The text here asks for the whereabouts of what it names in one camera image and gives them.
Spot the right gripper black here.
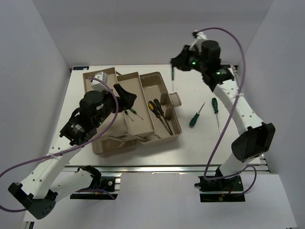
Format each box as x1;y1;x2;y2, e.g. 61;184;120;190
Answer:
170;45;206;74

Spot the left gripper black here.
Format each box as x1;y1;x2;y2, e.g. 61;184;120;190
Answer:
93;83;137;128

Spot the short black green precision screwdriver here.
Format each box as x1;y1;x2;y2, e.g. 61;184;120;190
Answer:
130;108;143;120

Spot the yellow black handle file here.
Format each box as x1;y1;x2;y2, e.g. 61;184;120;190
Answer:
148;101;172;135

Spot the yellow black long screwdriver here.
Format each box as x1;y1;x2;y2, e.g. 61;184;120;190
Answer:
153;98;173;135

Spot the beige cantilever toolbox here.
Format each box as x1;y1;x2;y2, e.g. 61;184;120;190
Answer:
83;68;182;157

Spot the green handle long screwdriver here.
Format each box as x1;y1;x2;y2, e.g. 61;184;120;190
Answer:
212;97;222;134

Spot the large green handle screwdriver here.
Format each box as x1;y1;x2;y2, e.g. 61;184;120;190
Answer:
189;103;205;128

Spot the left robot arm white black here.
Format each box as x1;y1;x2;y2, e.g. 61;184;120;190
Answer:
8;83;137;219

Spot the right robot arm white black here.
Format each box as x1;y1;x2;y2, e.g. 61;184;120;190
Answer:
171;40;275;190

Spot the blue label sticker left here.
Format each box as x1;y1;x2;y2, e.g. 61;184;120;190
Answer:
72;66;89;71

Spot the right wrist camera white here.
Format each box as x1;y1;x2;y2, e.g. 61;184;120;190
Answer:
190;31;208;49

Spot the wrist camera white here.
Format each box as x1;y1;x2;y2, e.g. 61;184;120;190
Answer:
91;72;108;92
190;31;208;49

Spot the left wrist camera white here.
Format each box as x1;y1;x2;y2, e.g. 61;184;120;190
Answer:
91;72;108;92

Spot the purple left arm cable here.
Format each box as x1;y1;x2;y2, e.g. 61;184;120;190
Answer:
0;76;119;212

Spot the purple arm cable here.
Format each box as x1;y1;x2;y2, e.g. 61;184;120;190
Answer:
0;76;119;212
192;27;258;195

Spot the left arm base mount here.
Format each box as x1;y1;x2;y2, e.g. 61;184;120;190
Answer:
70;175;121;200

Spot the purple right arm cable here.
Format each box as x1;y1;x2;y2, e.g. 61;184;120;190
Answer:
192;27;258;195

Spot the aluminium front rail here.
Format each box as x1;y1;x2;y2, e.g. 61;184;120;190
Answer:
63;165;270;173

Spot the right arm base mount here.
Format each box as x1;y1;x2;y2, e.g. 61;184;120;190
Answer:
194;176;245;203

